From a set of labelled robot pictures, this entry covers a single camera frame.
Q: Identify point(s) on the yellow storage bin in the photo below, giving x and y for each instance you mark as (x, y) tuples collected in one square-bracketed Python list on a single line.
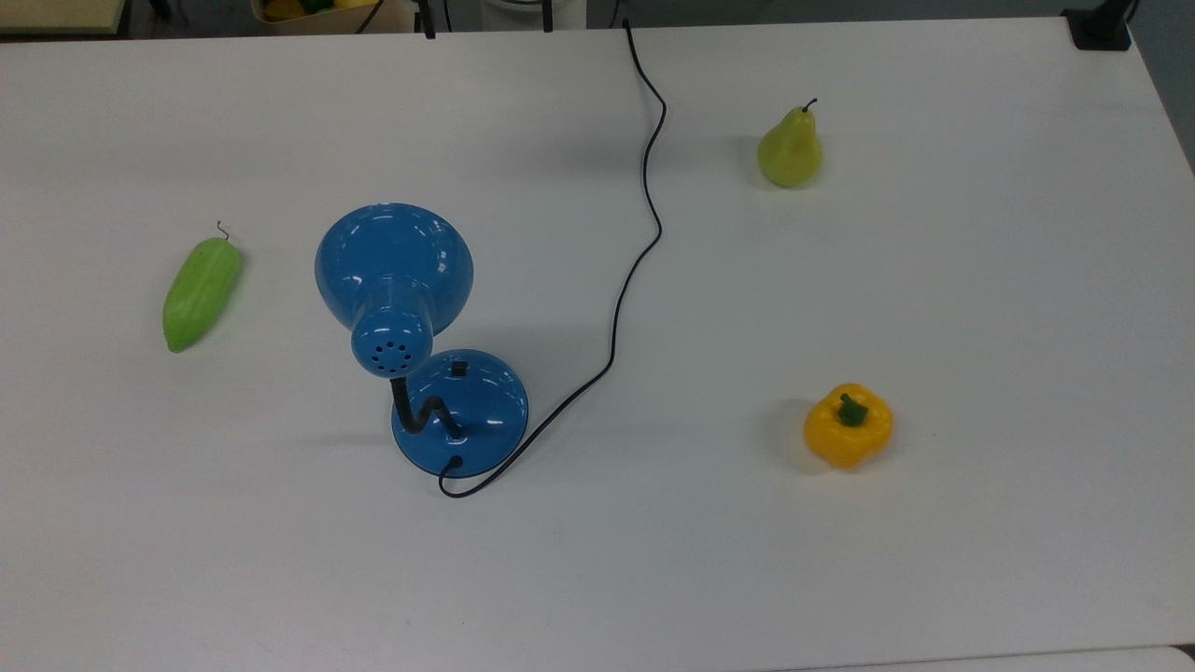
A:
[(317, 20)]

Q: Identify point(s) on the green toy cucumber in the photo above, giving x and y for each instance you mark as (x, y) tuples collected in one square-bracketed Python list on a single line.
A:
[(198, 294)]

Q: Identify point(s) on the yellow toy bell pepper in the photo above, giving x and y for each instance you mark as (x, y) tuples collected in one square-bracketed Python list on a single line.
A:
[(845, 439)]

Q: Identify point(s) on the green toy pear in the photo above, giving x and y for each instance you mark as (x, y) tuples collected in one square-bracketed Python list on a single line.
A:
[(790, 154)]

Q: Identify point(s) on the black table clamp mount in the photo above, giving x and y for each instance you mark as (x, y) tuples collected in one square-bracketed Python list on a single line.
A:
[(1100, 33)]

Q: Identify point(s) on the black stand leg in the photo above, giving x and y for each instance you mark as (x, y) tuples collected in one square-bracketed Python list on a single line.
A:
[(427, 19), (547, 14)]

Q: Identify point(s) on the blue desk lamp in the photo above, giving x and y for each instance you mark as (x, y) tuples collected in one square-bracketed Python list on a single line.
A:
[(401, 271)]

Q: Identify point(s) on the beige board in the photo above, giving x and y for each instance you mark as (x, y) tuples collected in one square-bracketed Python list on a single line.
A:
[(56, 14)]

